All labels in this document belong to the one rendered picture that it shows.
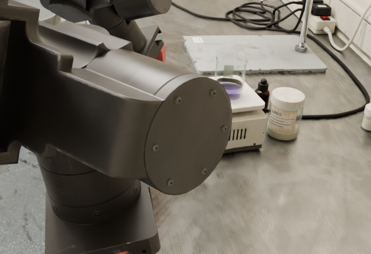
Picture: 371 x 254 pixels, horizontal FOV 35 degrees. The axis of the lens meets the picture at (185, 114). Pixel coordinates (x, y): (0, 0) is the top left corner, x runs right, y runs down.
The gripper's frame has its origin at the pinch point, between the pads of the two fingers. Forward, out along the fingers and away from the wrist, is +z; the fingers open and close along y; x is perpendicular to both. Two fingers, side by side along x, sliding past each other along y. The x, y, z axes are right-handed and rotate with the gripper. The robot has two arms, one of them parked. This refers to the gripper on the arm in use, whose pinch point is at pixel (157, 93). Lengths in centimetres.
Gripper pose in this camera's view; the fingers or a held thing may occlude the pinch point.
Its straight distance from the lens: 93.4
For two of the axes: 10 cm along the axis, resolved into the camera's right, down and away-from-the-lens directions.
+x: -8.6, 1.1, 5.0
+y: 2.8, -7.1, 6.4
